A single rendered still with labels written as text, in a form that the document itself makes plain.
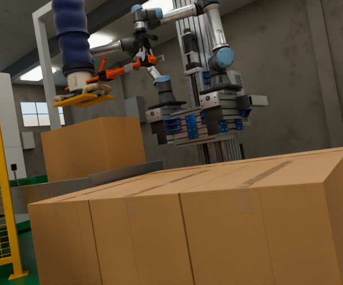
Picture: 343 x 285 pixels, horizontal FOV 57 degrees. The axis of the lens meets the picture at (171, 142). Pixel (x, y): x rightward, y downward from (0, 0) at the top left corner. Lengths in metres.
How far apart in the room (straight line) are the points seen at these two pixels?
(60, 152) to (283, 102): 6.50
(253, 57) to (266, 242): 7.74
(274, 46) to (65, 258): 7.50
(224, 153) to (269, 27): 6.29
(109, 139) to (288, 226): 1.42
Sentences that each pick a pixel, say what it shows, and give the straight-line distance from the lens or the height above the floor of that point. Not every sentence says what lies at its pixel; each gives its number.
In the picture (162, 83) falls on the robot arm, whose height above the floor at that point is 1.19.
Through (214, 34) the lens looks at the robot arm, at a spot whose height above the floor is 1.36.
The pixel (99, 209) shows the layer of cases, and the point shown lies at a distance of 1.18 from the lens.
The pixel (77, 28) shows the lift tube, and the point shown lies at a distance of 2.43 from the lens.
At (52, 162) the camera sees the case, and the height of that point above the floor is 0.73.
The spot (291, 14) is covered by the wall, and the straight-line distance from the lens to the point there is 8.34.
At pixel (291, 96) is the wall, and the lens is 8.04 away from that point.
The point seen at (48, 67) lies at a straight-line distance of 5.54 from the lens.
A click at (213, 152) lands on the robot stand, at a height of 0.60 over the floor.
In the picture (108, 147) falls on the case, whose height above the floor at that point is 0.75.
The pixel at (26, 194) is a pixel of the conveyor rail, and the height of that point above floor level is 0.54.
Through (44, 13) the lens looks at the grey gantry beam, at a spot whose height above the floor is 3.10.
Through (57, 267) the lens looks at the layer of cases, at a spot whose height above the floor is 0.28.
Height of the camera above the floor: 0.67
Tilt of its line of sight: 1 degrees up
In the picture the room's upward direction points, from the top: 10 degrees counter-clockwise
